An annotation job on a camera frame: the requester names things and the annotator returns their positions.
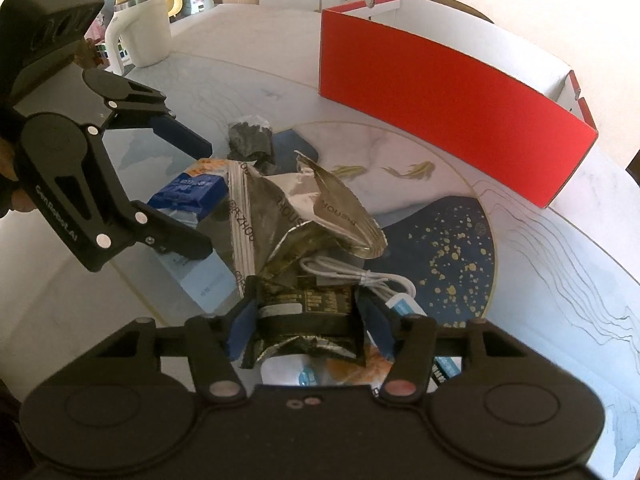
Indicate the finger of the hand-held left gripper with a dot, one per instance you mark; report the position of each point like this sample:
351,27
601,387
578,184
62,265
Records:
175,240
180,135

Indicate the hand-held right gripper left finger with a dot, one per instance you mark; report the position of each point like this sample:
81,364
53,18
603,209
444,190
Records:
241,322

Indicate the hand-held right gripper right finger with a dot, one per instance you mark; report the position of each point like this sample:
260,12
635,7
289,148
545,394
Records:
380,327

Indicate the blue tissue pack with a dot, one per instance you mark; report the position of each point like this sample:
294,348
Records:
190,187

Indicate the white pouch with orange print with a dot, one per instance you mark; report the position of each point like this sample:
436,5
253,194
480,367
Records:
325,372

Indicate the silver foil bag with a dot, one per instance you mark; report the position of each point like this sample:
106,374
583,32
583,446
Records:
300,210

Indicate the red cardboard box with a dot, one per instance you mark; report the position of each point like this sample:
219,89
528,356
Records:
450,100

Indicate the white patterned desktop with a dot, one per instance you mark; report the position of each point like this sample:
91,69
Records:
260,60

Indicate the person's left hand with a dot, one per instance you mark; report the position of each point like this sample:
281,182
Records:
6,160

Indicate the light blue packet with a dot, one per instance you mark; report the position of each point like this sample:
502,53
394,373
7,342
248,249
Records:
210,280

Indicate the colourful puzzle cube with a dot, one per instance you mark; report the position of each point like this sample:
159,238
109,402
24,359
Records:
102,55

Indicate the black foil packet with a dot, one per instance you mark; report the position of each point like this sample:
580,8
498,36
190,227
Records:
247,137

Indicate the white electric kettle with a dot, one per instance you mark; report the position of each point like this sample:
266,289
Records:
140,30

